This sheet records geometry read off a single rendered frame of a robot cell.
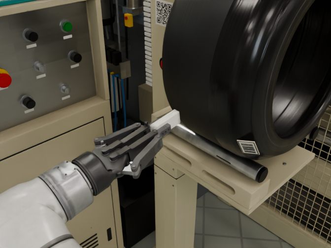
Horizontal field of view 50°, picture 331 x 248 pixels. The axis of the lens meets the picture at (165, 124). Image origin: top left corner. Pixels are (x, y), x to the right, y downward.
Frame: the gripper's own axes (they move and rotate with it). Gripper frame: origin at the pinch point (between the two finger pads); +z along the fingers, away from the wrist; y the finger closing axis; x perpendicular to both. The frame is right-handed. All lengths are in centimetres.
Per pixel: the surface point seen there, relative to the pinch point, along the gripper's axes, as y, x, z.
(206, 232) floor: 34, 119, 46
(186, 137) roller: 14.8, 24.1, 19.5
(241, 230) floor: 23, 121, 61
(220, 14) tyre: -0.3, -17.1, 17.4
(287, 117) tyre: -2, 25, 47
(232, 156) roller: -1.3, 23.1, 20.5
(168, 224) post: 31, 81, 19
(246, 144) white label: -9.8, 9.9, 14.4
